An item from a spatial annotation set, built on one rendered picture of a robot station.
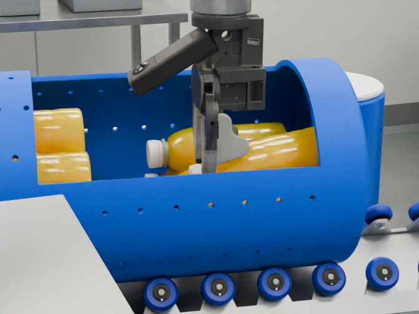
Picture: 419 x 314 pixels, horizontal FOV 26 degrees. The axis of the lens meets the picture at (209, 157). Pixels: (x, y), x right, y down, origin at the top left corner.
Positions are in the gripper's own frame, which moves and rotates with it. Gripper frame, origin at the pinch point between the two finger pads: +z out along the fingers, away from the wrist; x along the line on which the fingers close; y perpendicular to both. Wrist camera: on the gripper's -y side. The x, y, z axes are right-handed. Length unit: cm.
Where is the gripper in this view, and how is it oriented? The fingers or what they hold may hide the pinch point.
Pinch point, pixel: (202, 169)
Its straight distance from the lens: 117.0
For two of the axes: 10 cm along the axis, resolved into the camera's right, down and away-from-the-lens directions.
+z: -0.1, 9.5, 3.1
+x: -2.0, -3.1, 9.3
